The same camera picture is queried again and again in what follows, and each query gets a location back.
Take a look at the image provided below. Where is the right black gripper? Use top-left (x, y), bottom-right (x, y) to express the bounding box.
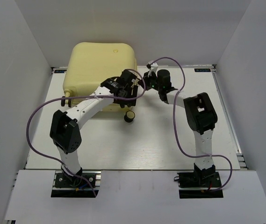
top-left (139, 70), bottom-right (163, 91)

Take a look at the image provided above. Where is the pale yellow suitcase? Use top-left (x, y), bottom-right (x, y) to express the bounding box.
top-left (61, 42), bottom-right (137, 111)

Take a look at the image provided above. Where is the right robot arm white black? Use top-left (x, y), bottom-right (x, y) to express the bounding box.
top-left (140, 70), bottom-right (218, 186)

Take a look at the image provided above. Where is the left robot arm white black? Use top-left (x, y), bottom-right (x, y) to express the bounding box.
top-left (50, 69), bottom-right (138, 186)

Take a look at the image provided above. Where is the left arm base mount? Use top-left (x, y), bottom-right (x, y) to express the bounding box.
top-left (51, 171), bottom-right (101, 198)

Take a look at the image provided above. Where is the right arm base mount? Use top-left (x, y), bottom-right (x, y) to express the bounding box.
top-left (173, 172), bottom-right (223, 199)

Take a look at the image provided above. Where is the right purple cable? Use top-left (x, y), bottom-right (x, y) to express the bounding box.
top-left (148, 56), bottom-right (233, 193)

